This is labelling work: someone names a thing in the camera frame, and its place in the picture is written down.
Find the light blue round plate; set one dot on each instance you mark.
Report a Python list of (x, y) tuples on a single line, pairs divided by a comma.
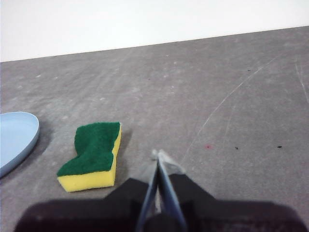
[(14, 140)]

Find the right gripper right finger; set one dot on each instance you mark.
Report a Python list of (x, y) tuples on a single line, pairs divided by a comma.
[(229, 217)]

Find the yellow sponge with green scourer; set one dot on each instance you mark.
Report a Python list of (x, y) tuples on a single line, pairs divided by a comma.
[(94, 149)]

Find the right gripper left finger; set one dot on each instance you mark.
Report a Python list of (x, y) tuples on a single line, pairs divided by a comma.
[(96, 215)]

